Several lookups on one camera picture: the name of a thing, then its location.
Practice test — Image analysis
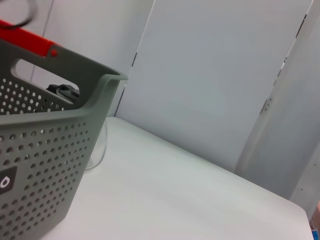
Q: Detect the grey perforated storage basket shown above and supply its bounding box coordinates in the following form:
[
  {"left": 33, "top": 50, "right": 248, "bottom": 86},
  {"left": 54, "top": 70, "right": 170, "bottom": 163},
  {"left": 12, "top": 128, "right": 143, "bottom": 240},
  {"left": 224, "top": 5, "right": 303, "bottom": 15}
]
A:
[{"left": 0, "top": 37, "right": 129, "bottom": 240}]

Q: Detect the white folding partition screen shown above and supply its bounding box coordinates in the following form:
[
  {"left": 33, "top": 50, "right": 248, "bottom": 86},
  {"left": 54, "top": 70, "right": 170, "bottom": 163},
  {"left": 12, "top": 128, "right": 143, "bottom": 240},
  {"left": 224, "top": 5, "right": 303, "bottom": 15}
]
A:
[{"left": 109, "top": 0, "right": 320, "bottom": 213}]

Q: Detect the clear glass teapot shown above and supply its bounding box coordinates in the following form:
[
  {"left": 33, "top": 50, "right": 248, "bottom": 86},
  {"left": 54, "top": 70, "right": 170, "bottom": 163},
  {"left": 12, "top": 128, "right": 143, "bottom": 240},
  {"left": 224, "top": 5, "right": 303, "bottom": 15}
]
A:
[{"left": 46, "top": 83, "right": 109, "bottom": 171}]

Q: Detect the black teapot lid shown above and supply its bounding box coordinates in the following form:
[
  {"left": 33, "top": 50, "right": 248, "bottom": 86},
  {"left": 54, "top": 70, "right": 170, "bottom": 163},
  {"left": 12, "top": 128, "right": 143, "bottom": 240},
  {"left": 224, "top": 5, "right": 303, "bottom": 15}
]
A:
[{"left": 46, "top": 83, "right": 81, "bottom": 102}]

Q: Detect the orange basket handle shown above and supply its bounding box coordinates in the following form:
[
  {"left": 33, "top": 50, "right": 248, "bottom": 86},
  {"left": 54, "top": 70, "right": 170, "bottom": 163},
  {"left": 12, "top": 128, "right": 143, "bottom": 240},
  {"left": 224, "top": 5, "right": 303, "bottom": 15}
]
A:
[{"left": 0, "top": 19, "right": 60, "bottom": 60}]

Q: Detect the thin black cable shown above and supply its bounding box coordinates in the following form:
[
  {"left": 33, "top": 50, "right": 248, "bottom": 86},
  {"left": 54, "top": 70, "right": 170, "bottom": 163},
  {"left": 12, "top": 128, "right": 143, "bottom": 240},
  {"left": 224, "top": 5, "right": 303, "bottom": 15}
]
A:
[{"left": 13, "top": 0, "right": 38, "bottom": 27}]

